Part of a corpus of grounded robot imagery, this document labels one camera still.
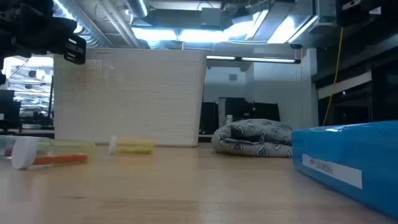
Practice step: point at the clear vial with red content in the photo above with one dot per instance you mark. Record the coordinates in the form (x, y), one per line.
(5, 146)

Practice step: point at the yellow vial with white cap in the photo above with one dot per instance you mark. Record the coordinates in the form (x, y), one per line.
(133, 146)

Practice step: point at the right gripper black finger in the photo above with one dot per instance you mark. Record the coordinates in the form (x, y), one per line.
(354, 15)

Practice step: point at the large white perforated basket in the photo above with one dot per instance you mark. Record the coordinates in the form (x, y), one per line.
(130, 93)

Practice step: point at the grey blue patterned cloth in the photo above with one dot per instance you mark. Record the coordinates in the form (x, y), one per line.
(252, 140)

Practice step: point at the long ceiling light fixture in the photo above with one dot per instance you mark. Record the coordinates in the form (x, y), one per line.
(264, 59)

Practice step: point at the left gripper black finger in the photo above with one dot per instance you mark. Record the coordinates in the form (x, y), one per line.
(74, 46)

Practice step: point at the blue wrapped box white label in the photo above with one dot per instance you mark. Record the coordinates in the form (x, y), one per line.
(357, 149)

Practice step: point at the small pale yellow bottle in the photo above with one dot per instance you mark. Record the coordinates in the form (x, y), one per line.
(229, 119)

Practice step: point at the black background cabinets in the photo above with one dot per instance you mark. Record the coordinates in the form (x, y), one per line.
(264, 112)

